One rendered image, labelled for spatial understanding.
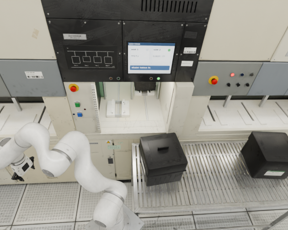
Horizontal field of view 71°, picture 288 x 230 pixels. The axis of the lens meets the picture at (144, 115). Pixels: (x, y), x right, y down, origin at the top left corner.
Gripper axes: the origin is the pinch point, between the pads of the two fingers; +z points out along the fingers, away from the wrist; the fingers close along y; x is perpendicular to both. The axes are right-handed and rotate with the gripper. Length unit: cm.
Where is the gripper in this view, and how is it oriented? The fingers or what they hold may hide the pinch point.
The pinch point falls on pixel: (27, 173)
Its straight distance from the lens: 151.8
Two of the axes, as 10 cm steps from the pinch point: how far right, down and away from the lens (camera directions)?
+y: 3.5, -6.4, 6.9
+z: -0.5, 7.2, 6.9
